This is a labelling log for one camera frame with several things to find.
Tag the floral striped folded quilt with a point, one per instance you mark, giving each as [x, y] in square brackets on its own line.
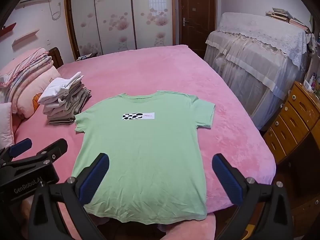
[32, 72]

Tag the lace-covered furniture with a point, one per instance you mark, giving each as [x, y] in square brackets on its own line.
[250, 55]

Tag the pink flower-print folded blanket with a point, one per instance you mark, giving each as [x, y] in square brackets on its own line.
[47, 77]

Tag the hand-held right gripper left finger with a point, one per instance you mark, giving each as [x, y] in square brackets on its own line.
[96, 172]

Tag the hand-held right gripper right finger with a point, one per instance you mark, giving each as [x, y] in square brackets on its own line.
[225, 177]

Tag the pink plush bed blanket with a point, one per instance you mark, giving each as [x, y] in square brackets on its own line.
[225, 120]

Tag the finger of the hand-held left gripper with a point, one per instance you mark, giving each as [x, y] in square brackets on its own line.
[53, 150]
[21, 146]

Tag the dark wooden headboard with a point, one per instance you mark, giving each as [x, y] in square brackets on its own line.
[56, 57]

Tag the brown wooden door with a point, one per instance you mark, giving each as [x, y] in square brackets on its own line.
[197, 10]

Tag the light green t-shirt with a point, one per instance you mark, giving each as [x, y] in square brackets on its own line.
[142, 155]

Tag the wooden dresser with drawers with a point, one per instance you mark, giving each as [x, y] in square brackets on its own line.
[295, 120]

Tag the stack of books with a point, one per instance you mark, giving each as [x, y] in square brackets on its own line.
[282, 15]

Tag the red wall shelf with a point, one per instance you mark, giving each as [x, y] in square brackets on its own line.
[7, 28]

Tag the small pink pillow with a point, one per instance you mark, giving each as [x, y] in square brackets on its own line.
[5, 122]

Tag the pink wall shelf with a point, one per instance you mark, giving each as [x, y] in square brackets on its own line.
[25, 38]

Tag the stack of folded clothes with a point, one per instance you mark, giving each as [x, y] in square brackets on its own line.
[67, 97]

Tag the floral sliding-door wardrobe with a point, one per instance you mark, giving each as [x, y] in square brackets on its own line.
[115, 17]

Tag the toiletry bottles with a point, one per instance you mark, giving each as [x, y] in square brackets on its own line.
[311, 81]

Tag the small white blue box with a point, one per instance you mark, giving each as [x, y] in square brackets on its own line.
[83, 57]

